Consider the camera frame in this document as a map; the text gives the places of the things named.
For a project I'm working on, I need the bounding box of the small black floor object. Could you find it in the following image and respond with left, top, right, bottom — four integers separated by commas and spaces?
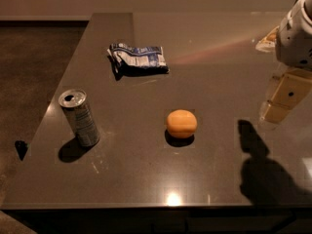
15, 140, 28, 161

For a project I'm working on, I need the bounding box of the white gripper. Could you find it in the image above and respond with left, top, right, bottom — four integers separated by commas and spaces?
259, 0, 312, 124

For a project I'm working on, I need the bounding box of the orange fruit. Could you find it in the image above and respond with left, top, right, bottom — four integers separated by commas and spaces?
166, 109, 198, 138

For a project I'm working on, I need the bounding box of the blue chip bag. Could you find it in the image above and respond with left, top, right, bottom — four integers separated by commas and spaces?
107, 43, 170, 74

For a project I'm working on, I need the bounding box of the silver drink can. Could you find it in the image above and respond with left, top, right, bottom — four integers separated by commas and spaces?
58, 89, 99, 147

